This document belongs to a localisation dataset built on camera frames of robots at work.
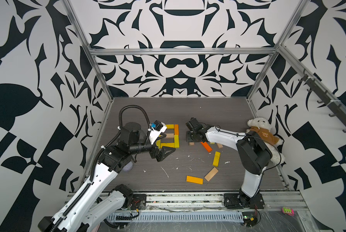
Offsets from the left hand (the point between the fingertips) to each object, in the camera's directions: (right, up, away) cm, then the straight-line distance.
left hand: (167, 138), depth 66 cm
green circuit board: (+40, -40, +5) cm, 56 cm away
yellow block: (+5, -7, +30) cm, 31 cm away
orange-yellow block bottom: (+15, -25, +15) cm, 33 cm away
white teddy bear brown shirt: (+60, +3, +27) cm, 66 cm away
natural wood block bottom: (+24, -23, +16) cm, 37 cm away
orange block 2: (+24, -10, +27) cm, 38 cm away
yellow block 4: (+20, -2, -1) cm, 20 cm away
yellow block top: (0, +2, +36) cm, 37 cm away
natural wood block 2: (+14, -7, +25) cm, 30 cm away
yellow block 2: (-7, -8, +27) cm, 29 cm away
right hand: (+12, -3, +29) cm, 32 cm away
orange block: (+5, 0, +33) cm, 34 cm away
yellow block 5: (+29, -15, +22) cm, 39 cm away
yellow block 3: (+2, -9, +27) cm, 29 cm away
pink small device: (+58, -35, +4) cm, 68 cm away
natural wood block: (0, -3, +33) cm, 33 cm away
